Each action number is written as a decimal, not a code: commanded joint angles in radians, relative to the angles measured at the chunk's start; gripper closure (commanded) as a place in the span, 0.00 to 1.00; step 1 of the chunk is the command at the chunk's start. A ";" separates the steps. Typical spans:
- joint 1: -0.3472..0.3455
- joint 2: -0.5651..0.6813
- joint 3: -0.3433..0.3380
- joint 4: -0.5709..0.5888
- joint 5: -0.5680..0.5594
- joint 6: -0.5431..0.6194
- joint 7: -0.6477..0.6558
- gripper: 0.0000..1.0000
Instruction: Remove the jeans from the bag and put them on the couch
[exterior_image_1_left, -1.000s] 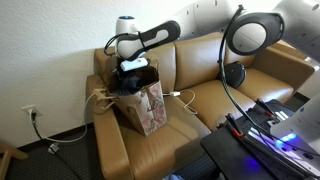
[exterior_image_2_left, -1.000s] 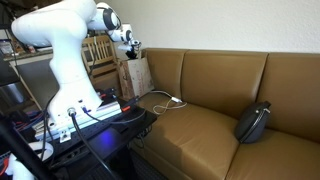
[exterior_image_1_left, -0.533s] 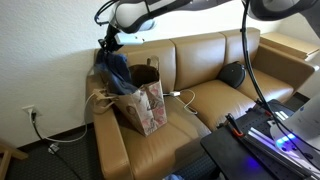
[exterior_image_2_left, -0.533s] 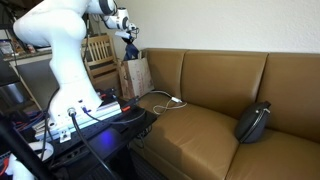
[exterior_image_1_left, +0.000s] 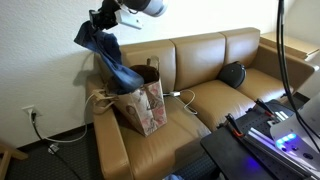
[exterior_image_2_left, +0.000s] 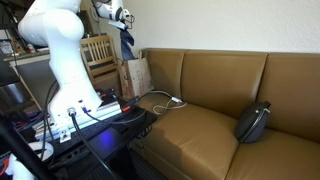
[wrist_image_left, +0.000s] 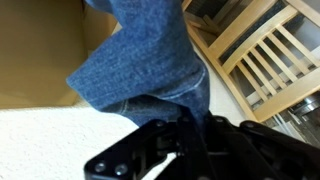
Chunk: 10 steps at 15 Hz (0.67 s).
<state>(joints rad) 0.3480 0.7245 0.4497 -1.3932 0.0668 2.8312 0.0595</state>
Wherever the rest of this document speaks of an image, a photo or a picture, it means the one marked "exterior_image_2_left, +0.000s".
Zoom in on wooden slat chair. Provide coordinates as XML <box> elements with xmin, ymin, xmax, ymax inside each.
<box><xmin>79</xmin><ymin>33</ymin><xmax>123</xmax><ymax>98</ymax></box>

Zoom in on orange and black clamp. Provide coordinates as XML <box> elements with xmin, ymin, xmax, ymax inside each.
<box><xmin>120</xmin><ymin>95</ymin><xmax>141</xmax><ymax>114</ymax></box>
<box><xmin>95</xmin><ymin>87</ymin><xmax>118</xmax><ymax>101</ymax></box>

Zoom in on red and blue wires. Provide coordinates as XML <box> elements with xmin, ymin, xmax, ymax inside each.
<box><xmin>13</xmin><ymin>111</ymin><xmax>46</xmax><ymax>133</ymax></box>

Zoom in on thin dark cable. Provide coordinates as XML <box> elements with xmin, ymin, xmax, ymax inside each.
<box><xmin>81</xmin><ymin>105</ymin><xmax>147</xmax><ymax>126</ymax></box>

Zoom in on grey counter desk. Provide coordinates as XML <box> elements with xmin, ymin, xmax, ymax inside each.
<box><xmin>0</xmin><ymin>45</ymin><xmax>57</xmax><ymax>112</ymax></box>

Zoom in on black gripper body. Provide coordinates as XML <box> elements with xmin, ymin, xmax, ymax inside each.
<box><xmin>108</xmin><ymin>19</ymin><xmax>130</xmax><ymax>32</ymax></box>

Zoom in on printed brown paper bag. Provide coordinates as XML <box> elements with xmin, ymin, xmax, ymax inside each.
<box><xmin>116</xmin><ymin>49</ymin><xmax>155</xmax><ymax>101</ymax></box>

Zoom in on tan leather couch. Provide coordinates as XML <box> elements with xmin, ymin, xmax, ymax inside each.
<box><xmin>128</xmin><ymin>47</ymin><xmax>320</xmax><ymax>180</ymax></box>

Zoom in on blue denim jeans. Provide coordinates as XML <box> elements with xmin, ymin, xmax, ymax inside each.
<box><xmin>119</xmin><ymin>28</ymin><xmax>136</xmax><ymax>62</ymax></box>

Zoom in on small aluminium corner bracket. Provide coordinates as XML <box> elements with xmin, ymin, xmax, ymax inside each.
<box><xmin>59</xmin><ymin>130</ymin><xmax>72</xmax><ymax>144</ymax></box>

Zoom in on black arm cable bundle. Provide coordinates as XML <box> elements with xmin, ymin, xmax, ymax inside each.
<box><xmin>40</xmin><ymin>79</ymin><xmax>61</xmax><ymax>158</ymax></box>

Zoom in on white plastic object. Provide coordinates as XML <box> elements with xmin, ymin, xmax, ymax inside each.
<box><xmin>5</xmin><ymin>141</ymin><xmax>55</xmax><ymax>180</ymax></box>

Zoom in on black tripod pole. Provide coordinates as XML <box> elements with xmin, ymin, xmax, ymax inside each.
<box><xmin>0</xmin><ymin>112</ymin><xmax>52</xmax><ymax>180</ymax></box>

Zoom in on black round zip case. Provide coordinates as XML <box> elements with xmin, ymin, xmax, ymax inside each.
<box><xmin>233</xmin><ymin>100</ymin><xmax>272</xmax><ymax>145</ymax></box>

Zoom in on black robot table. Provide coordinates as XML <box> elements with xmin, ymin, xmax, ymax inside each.
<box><xmin>34</xmin><ymin>94</ymin><xmax>158</xmax><ymax>180</ymax></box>

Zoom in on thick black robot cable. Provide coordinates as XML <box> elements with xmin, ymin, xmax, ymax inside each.
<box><xmin>67</xmin><ymin>106</ymin><xmax>118</xmax><ymax>180</ymax></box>

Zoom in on white charging cable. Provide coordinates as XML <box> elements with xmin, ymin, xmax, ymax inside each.
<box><xmin>145</xmin><ymin>89</ymin><xmax>189</xmax><ymax>116</ymax></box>

